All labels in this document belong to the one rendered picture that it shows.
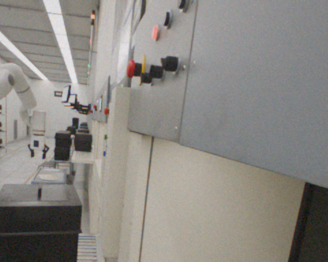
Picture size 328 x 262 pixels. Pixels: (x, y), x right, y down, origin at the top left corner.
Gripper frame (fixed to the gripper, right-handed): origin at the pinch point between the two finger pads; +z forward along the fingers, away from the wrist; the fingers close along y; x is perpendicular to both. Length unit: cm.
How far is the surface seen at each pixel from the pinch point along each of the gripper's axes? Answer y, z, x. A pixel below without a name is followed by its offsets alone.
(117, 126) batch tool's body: 82, -28, -82
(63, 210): 66, 2, -82
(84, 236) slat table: 60, 25, -50
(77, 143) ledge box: -67, 9, 197
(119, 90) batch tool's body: 82, -38, -82
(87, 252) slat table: 68, 25, -63
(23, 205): 55, 0, -88
